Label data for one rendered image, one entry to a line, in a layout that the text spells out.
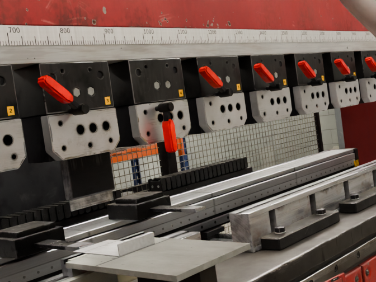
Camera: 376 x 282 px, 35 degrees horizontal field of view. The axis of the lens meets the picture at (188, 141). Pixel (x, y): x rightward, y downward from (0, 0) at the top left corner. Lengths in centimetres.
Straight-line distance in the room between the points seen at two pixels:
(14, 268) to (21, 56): 49
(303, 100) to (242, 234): 41
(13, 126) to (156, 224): 68
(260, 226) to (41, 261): 52
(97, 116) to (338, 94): 91
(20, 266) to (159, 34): 56
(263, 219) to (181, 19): 53
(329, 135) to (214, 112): 779
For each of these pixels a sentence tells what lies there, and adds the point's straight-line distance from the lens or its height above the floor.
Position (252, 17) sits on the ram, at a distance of 147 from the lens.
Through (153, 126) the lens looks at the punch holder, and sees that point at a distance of 115.
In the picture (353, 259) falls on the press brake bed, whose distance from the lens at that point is 160.
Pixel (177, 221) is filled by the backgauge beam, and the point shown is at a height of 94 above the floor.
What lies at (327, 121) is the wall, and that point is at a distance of 905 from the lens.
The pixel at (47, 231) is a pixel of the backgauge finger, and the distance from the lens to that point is 127.
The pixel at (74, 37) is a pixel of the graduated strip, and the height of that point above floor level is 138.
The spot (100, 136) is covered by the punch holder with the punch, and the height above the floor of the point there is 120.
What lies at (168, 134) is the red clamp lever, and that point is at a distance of 114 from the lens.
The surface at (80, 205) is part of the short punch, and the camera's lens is 109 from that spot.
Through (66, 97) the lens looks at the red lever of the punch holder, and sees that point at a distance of 98.
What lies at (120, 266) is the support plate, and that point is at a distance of 96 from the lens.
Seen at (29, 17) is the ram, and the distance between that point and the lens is 102.
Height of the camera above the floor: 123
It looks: 3 degrees down
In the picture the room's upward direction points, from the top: 8 degrees counter-clockwise
